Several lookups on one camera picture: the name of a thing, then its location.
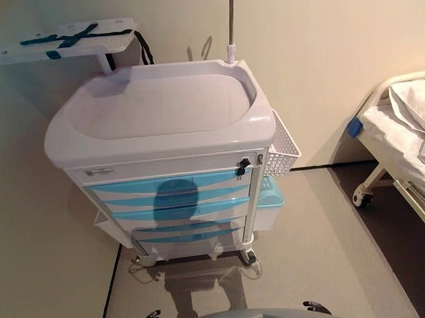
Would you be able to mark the bed caster wheel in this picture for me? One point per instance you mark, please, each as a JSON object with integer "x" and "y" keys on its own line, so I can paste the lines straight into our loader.
{"x": 362, "y": 198}

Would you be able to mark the white bed mattress sheet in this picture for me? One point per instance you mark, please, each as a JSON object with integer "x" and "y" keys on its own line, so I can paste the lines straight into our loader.
{"x": 400, "y": 138}

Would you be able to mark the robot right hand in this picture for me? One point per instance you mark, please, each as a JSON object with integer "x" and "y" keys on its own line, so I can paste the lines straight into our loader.
{"x": 316, "y": 307}

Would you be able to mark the metal IV pole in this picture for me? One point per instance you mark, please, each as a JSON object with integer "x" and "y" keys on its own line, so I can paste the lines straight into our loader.
{"x": 231, "y": 22}

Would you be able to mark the white side shelf board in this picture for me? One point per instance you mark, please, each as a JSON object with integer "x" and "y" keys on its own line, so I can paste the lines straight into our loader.
{"x": 100, "y": 42}

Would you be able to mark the cream hospital bed frame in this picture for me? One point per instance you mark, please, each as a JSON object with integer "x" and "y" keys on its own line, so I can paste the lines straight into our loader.
{"x": 380, "y": 174}

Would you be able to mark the blue bed corner bumper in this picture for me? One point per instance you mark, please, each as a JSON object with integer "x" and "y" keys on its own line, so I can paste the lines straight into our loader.
{"x": 354, "y": 127}

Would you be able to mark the large blue-fronted cart drawer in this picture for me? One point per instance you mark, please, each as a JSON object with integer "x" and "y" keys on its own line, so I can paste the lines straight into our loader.
{"x": 136, "y": 189}

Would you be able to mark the white bottom cart drawer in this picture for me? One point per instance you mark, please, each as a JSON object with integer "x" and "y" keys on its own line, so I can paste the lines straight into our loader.
{"x": 156, "y": 250}

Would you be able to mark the white bin with blue lid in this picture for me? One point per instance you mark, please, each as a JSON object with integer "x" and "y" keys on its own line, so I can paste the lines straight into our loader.
{"x": 270, "y": 206}

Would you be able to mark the black keys in lock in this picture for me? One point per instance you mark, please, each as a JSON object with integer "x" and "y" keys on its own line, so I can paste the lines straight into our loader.
{"x": 241, "y": 167}

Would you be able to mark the white perforated side basket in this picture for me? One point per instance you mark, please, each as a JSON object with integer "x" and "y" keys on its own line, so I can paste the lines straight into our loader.
{"x": 283, "y": 146}

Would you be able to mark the cart caster wheel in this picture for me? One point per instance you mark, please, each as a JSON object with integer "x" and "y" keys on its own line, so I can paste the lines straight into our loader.
{"x": 249, "y": 255}

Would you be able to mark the white pillow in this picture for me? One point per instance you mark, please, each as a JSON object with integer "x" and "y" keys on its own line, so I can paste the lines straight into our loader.
{"x": 414, "y": 101}

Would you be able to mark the white medical cart body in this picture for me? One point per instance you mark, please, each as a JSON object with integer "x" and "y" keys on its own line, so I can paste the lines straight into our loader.
{"x": 162, "y": 108}

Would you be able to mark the grey robot torso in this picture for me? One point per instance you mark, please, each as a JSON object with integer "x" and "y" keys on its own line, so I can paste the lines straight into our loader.
{"x": 263, "y": 317}

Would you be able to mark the white top drawer with label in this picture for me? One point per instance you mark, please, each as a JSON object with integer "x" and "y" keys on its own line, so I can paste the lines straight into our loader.
{"x": 164, "y": 166}

